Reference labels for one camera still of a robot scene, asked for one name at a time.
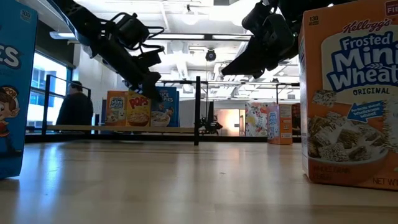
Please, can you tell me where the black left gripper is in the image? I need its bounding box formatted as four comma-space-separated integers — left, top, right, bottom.
119, 52, 165, 103

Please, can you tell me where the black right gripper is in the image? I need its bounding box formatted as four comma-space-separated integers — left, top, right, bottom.
221, 14, 299, 79

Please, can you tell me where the blue Rice Krispies cereal box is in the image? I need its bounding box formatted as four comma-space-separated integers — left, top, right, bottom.
150, 86, 180, 128
0, 0, 39, 180

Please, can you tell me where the yellow Pops cereal box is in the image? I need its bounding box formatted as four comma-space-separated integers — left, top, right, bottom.
126, 92, 152, 127

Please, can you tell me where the orange Mini Wheats cereal box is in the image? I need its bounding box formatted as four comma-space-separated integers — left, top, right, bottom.
267, 104, 294, 146
298, 0, 398, 191
104, 90, 129, 126

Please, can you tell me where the black round ceiling fixture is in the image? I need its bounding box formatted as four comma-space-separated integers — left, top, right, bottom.
205, 48, 218, 62

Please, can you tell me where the floral patterned panel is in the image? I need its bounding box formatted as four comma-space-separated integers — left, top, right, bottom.
244, 101, 270, 137

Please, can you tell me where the person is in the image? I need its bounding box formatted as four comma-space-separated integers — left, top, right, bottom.
55, 80, 94, 127

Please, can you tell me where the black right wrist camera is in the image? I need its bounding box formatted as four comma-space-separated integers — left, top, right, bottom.
241, 1, 274, 35

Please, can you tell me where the wooden shelf with black frame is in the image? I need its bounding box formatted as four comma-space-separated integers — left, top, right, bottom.
42, 74, 208, 146

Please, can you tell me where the small black clamp mount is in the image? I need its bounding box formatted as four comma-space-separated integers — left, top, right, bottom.
200, 116, 223, 136

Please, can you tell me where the black aluminium table frame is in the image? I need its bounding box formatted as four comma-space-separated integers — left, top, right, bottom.
24, 133, 301, 144

